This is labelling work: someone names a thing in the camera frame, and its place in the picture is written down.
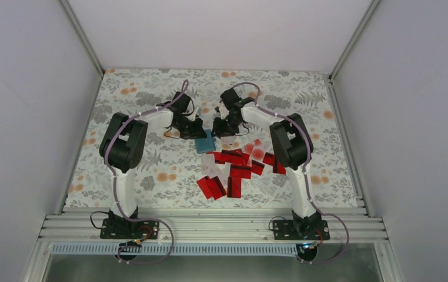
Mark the red card centre pile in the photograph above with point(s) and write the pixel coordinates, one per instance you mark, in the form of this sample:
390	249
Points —
239	171

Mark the perforated cable tray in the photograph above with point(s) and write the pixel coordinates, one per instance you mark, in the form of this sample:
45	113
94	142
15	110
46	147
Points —
179	249

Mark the floral table mat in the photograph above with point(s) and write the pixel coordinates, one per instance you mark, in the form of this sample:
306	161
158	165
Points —
171	167

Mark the teal leather card holder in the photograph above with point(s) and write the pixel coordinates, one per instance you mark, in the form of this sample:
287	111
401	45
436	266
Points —
206	144

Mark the white april card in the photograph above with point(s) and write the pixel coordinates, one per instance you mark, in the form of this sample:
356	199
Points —
209	167

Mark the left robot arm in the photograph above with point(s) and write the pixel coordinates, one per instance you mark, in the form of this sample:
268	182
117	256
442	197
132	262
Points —
123	145

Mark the red card pile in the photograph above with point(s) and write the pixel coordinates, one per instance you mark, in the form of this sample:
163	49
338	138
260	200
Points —
236	157
239	171

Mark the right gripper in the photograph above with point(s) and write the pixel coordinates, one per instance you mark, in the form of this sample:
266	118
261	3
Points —
220	131

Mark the aluminium rail frame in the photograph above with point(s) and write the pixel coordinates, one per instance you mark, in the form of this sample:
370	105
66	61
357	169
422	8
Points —
216	225

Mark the red card front left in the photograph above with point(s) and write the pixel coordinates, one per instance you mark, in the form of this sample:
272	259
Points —
211	187

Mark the red card top pile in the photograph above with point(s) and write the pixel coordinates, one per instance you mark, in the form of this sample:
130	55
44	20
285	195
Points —
236	157

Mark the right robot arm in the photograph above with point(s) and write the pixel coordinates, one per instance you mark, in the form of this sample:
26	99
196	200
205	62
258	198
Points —
291	144

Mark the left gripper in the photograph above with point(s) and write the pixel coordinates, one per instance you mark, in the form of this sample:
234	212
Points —
195	134

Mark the red card right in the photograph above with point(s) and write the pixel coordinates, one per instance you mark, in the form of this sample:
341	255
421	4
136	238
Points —
277	167

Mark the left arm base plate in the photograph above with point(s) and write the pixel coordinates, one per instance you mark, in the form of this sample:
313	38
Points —
129	230

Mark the red card front middle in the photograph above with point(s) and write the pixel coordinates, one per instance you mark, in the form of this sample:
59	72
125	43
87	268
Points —
234	189

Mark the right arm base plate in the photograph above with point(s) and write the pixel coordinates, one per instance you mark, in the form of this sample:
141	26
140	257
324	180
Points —
286	230

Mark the white card red dot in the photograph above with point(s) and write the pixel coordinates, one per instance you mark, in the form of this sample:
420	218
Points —
257	154

